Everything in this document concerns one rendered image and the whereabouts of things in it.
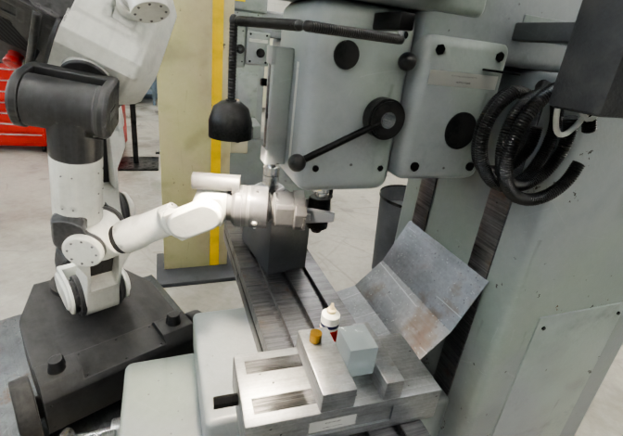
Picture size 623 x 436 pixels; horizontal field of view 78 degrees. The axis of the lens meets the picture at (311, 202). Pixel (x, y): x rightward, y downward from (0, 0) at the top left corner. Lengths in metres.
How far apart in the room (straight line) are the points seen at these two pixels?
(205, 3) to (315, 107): 1.83
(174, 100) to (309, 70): 1.85
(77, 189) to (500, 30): 0.82
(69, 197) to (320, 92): 0.51
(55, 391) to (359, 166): 1.07
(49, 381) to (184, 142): 1.54
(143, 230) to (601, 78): 0.80
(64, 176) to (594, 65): 0.85
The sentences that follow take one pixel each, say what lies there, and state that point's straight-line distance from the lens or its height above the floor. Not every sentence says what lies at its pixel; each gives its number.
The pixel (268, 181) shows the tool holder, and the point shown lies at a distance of 1.14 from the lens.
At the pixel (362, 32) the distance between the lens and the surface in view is 0.57.
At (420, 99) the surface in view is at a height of 1.49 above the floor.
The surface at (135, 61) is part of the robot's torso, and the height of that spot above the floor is 1.49.
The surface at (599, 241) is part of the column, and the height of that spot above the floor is 1.24.
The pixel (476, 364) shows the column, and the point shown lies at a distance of 1.07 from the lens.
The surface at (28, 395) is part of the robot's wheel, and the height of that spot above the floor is 0.59.
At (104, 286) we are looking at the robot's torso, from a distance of 1.48.
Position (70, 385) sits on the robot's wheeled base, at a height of 0.59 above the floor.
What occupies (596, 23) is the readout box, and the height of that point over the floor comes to 1.62.
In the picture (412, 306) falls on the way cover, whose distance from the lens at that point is 1.07.
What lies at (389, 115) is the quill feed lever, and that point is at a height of 1.46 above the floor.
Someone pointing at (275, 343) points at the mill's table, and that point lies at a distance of 0.90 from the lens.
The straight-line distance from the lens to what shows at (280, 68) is 0.71.
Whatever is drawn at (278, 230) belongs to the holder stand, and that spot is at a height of 1.09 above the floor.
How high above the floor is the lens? 1.56
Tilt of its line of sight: 22 degrees down
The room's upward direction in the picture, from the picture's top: 7 degrees clockwise
